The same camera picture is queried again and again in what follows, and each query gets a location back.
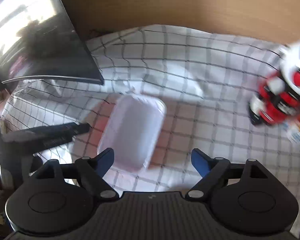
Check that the white red rectangular tray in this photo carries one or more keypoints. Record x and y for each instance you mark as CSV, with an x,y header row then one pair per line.
x,y
132,131

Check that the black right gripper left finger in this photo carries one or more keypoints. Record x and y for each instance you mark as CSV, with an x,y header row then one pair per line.
x,y
91,172

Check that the black monitor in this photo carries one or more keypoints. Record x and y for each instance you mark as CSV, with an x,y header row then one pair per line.
x,y
38,41

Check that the red panda robot figurine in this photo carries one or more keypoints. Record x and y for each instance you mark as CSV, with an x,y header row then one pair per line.
x,y
278,96

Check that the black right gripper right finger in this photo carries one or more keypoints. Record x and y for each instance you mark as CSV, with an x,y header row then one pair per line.
x,y
212,171

